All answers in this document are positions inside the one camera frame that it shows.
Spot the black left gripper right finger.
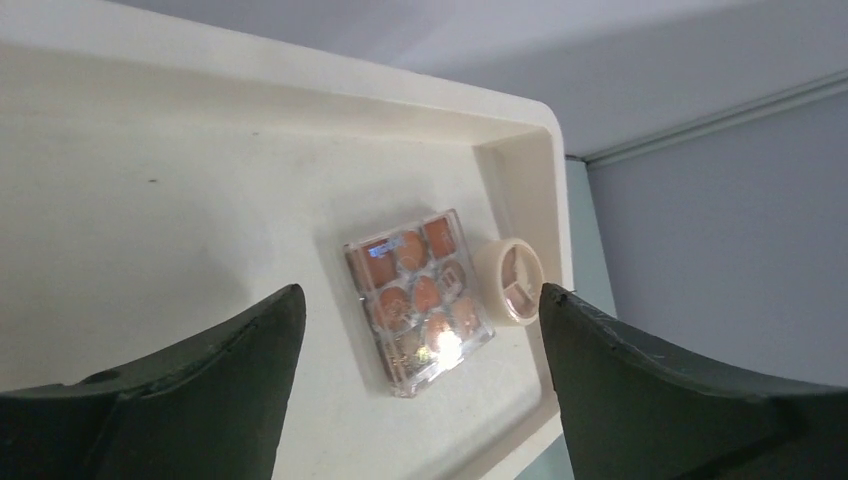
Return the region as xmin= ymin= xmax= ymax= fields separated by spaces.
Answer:
xmin=539 ymin=283 xmax=847 ymax=479

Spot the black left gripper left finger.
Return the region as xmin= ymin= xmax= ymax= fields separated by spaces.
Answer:
xmin=1 ymin=284 xmax=306 ymax=479

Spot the round cream compact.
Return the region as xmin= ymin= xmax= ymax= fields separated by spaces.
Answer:
xmin=472 ymin=238 xmax=544 ymax=327

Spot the small square blush palette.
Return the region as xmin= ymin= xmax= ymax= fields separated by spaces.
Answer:
xmin=342 ymin=209 xmax=495 ymax=398

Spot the white drawer organizer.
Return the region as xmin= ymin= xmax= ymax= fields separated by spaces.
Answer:
xmin=1 ymin=1 xmax=573 ymax=479

